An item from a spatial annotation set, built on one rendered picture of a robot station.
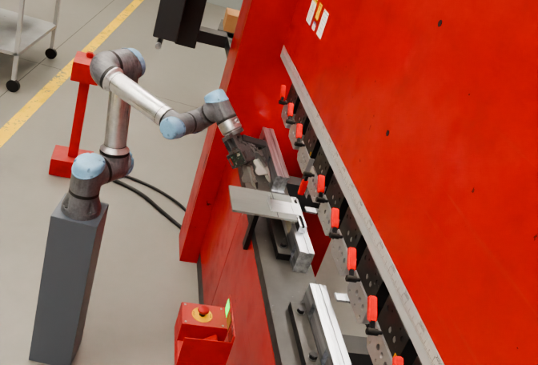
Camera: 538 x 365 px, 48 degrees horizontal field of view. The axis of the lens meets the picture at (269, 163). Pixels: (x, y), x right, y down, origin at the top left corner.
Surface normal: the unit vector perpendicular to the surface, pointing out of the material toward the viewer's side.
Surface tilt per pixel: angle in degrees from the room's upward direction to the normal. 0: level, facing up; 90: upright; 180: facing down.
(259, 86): 90
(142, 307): 0
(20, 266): 0
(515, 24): 90
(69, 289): 90
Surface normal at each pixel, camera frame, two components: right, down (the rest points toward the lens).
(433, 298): -0.95, -0.19
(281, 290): 0.29, -0.85
